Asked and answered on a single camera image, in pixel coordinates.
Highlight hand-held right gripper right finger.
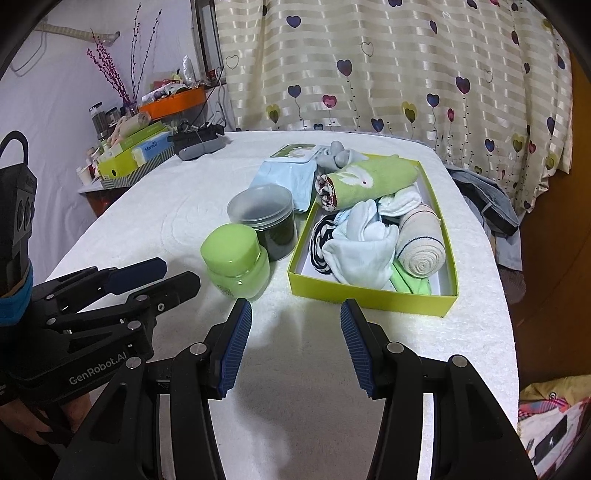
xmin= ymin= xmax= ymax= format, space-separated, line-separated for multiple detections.
xmin=339 ymin=298 xmax=539 ymax=480

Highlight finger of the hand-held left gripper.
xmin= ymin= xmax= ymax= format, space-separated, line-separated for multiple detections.
xmin=32 ymin=257 xmax=168 ymax=320
xmin=46 ymin=271 xmax=201 ymax=334

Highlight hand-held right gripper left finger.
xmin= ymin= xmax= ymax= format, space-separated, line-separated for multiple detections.
xmin=53 ymin=299 xmax=254 ymax=480

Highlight yellow-green cardboard box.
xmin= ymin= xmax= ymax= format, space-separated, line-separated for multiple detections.
xmin=287 ymin=152 xmax=459 ymax=318

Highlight white sock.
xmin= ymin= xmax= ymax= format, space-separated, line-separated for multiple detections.
xmin=322 ymin=226 xmax=399 ymax=291

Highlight bright green cloth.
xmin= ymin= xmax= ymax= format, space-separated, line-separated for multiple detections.
xmin=390 ymin=261 xmax=435 ymax=296

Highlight black white striped cloth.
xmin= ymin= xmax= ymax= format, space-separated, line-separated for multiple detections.
xmin=309 ymin=216 xmax=352 ymax=278

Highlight beige cloth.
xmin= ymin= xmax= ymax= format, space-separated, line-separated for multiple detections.
xmin=396 ymin=203 xmax=446 ymax=278

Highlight pale grey baby sock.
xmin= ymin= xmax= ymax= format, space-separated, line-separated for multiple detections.
xmin=346 ymin=200 xmax=384 ymax=241

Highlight white baby mitten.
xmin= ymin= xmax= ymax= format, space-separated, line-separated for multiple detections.
xmin=379 ymin=188 xmax=423 ymax=217

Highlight green bunny towel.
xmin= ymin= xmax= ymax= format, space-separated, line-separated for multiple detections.
xmin=315 ymin=154 xmax=420 ymax=213

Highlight grey baby mitten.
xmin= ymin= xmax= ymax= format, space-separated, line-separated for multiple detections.
xmin=316 ymin=142 xmax=358 ymax=174

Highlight person's left hand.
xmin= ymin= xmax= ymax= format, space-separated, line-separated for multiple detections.
xmin=0 ymin=395 xmax=93 ymax=446

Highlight green jar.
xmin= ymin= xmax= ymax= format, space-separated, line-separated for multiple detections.
xmin=200 ymin=224 xmax=271 ymax=298

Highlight red side cabinet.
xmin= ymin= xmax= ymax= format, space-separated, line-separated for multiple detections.
xmin=78 ymin=182 xmax=139 ymax=217

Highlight striped storage tray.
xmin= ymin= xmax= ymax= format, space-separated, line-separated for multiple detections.
xmin=97 ymin=143 xmax=178 ymax=190

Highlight green file box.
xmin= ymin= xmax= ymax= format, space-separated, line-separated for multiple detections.
xmin=99 ymin=138 xmax=153 ymax=181

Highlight dark plastic jar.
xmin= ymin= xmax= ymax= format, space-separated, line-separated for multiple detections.
xmin=227 ymin=184 xmax=297 ymax=261

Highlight blue white carton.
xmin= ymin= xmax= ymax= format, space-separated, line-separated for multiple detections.
xmin=131 ymin=134 xmax=174 ymax=162

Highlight black grey device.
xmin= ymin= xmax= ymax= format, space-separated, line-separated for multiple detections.
xmin=167 ymin=127 xmax=227 ymax=161

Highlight wet wipes pack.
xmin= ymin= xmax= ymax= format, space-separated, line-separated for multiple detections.
xmin=249 ymin=144 xmax=329 ymax=214

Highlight orange tray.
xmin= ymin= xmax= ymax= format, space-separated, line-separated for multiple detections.
xmin=139 ymin=87 xmax=207 ymax=120

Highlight pink flower branches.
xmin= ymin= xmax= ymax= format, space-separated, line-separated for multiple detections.
xmin=87 ymin=4 xmax=160 ymax=112

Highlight grey garment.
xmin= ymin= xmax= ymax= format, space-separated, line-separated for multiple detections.
xmin=448 ymin=167 xmax=522 ymax=237

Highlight patterned bedding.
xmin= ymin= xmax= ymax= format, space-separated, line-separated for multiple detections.
xmin=517 ymin=376 xmax=589 ymax=469

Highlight heart print curtain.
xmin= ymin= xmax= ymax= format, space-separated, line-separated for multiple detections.
xmin=215 ymin=0 xmax=573 ymax=213

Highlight wooden wardrobe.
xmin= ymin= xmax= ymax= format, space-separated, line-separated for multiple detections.
xmin=526 ymin=46 xmax=591 ymax=324

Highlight window frame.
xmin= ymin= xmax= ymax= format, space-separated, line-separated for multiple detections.
xmin=191 ymin=0 xmax=225 ymax=86

